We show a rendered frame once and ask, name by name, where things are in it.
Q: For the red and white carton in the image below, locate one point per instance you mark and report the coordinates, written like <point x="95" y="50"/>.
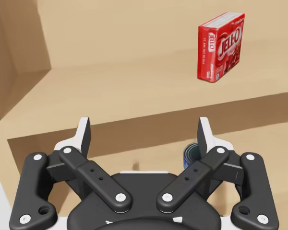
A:
<point x="220" y="48"/>

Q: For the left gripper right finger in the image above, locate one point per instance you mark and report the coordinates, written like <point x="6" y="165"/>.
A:
<point x="250" y="182"/>

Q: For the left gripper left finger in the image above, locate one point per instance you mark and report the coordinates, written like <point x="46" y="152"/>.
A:
<point x="36" y="182"/>

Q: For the blue flat can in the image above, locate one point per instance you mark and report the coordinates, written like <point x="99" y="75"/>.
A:
<point x="191" y="155"/>

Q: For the pale wooden shelf unit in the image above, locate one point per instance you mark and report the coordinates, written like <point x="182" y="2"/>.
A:
<point x="124" y="83"/>

